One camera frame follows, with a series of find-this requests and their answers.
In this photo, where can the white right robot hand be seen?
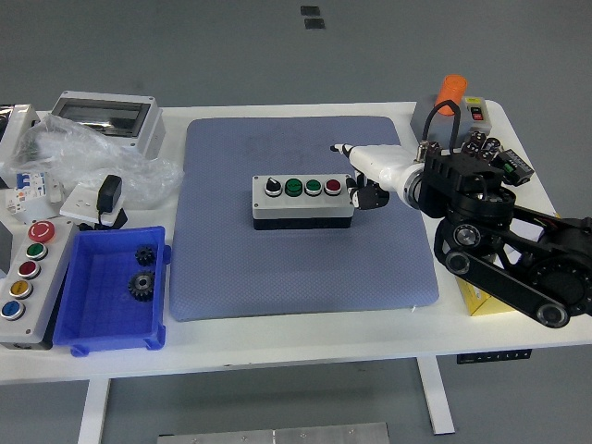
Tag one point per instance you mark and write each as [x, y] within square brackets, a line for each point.
[379, 162]

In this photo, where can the grey four-button control box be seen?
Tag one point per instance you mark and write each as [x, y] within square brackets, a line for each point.
[300, 208]

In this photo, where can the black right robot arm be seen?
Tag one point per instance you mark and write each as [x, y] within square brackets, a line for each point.
[485, 273]

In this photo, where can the grey five-button control box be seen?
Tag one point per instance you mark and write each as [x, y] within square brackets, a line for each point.
[51, 287]

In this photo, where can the orange cylinder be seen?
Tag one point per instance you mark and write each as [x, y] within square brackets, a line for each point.
[451, 90]

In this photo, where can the black power module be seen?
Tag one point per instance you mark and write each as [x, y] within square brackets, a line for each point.
[515, 164]

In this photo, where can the dark floor plate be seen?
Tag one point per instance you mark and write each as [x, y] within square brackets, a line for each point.
[314, 24]
[310, 10]

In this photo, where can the white and yellow booklet box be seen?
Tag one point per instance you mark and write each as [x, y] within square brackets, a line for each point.
[481, 300]

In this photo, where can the blue-grey table mat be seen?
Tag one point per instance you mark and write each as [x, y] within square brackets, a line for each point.
[240, 268]

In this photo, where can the black table control panel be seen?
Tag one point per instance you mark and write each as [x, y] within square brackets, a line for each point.
[492, 357]

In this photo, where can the white table leg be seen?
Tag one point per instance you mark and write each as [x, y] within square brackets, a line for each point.
[92, 411]
[437, 398]

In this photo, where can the small black gear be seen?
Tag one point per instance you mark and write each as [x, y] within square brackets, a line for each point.
[144, 255]

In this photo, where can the large black gear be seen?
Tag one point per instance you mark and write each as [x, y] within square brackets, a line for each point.
[141, 286]

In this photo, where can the black power adapter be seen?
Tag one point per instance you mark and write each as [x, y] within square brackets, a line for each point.
[110, 192]

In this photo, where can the clear plastic bag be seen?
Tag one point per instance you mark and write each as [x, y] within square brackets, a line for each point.
[92, 152]

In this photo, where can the grey metal plate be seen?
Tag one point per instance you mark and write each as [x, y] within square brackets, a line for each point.
[273, 435]

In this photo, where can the blue plastic bin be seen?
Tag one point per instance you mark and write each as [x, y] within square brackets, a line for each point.
[106, 319]

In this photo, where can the small white plug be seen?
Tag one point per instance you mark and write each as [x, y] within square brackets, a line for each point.
[56, 189]

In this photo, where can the white plastic housing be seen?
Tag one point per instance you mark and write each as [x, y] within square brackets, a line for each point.
[18, 125]

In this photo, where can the grey switch box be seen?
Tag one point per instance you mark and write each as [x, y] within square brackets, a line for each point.
[483, 127]

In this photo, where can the grey enclosure with clear cover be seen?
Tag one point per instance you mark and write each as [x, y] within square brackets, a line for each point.
[152, 134]

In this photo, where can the white wall socket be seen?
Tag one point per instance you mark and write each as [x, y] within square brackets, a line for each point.
[76, 203]

